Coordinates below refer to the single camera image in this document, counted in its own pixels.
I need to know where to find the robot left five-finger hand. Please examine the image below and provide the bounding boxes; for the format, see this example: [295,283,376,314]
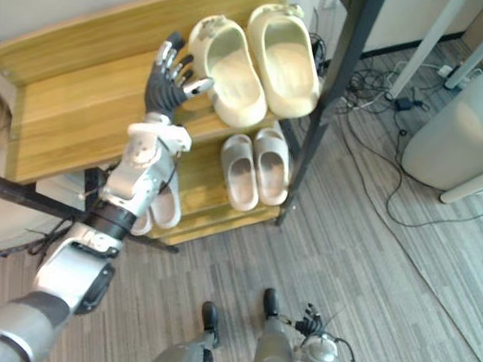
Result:
[143,29,218,121]

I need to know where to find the robot right five-finger hand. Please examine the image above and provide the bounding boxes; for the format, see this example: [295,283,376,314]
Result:
[295,300,328,337]

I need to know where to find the robot right silver leg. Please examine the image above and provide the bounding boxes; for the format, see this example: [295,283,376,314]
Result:
[251,287,304,362]

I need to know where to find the robot silver leg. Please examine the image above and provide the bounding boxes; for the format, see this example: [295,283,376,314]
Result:
[251,287,304,362]
[146,297,224,362]

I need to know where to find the large cream clog slipper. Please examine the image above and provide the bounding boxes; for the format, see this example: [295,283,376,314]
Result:
[243,0,327,121]
[183,14,273,130]

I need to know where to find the robot left silver leg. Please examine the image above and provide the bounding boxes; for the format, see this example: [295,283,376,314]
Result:
[146,297,224,362]

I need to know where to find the small grey slide slipper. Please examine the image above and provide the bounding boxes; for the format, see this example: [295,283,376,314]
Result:
[218,132,263,213]
[250,126,294,208]

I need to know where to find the white pink slide slipper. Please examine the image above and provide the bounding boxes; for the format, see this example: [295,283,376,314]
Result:
[147,171,184,231]
[129,207,156,238]

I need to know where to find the white rounded plastic bin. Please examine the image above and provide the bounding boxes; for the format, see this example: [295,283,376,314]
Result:
[398,62,483,207]

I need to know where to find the white slanted table leg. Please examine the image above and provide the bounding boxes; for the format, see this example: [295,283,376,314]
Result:
[389,0,469,103]

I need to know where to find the grey slanted table leg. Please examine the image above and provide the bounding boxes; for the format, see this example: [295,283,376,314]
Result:
[443,13,483,92]

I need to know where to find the wooden shoe rack black frame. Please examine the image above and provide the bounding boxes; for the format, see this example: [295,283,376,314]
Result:
[0,0,382,266]

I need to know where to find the long black floor cable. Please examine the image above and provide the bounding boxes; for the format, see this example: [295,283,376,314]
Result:
[336,100,483,232]

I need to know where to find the tangled black cable bundle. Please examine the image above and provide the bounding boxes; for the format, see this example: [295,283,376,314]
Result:
[345,58,399,113]

